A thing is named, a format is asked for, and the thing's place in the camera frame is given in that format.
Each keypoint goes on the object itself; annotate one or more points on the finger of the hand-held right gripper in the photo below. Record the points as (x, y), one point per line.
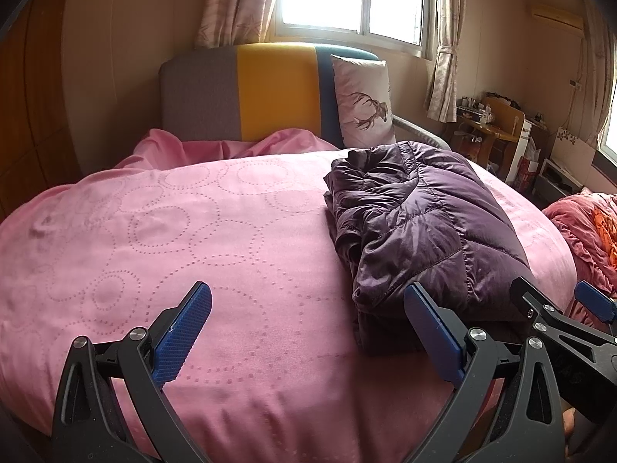
(525, 294)
(595, 301)

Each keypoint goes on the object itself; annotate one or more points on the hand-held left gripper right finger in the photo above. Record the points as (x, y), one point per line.
(439, 335)

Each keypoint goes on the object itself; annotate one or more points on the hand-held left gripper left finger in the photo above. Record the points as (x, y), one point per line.
(183, 330)

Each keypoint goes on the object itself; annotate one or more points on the purple quilted puffer jacket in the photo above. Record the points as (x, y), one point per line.
(424, 231)

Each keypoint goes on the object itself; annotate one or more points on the person's right hand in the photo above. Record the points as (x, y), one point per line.
(569, 427)

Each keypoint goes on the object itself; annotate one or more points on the red orange blanket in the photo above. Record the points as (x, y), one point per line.
(588, 231)

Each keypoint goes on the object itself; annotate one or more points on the pink bed cover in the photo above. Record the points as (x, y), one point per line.
(168, 251)

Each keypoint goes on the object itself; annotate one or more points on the white low cabinet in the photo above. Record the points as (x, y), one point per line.
(559, 178)

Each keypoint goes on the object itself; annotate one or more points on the white small fridge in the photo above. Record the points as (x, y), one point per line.
(523, 140)

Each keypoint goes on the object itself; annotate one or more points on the cluttered wooden desk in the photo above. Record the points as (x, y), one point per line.
(491, 132)

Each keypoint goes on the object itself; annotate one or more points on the pink patterned curtain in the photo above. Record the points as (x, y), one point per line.
(236, 5)
(443, 82)

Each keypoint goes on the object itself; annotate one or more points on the pink deer print pillow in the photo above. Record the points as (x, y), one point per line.
(361, 106)

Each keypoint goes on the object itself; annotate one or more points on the grey yellow blue headboard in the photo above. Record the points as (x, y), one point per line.
(274, 91)

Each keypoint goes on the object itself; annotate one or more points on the brown wooden wardrobe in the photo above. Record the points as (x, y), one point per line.
(33, 106)

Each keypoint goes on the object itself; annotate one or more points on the grey padded tube rail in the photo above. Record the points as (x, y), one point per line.
(419, 128)

